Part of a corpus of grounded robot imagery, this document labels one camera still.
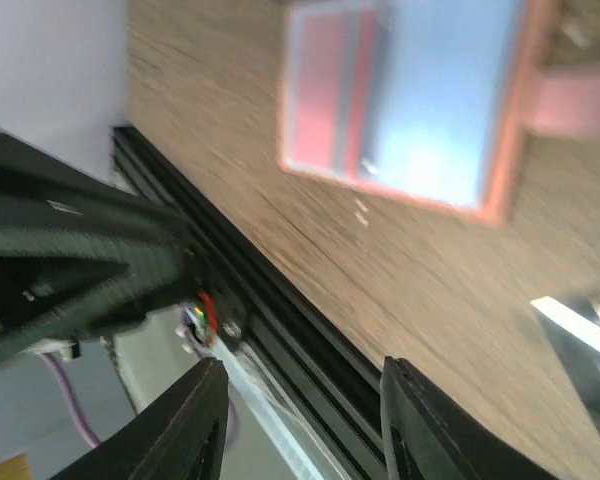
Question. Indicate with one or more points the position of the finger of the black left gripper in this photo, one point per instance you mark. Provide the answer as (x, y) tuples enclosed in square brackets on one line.
[(61, 273)]

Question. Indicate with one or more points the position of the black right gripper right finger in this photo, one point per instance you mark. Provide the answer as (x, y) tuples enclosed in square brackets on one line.
[(427, 435)]

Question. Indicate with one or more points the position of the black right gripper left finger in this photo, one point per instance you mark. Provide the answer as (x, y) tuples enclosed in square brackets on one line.
[(181, 435)]

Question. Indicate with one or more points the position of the black aluminium frame rail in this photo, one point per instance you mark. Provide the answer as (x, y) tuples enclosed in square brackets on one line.
[(334, 385)]

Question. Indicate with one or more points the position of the black VIP card lower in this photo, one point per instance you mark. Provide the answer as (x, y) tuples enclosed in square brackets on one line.
[(573, 329)]

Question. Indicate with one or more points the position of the red stripe card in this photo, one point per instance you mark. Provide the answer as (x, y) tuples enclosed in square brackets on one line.
[(329, 59)]

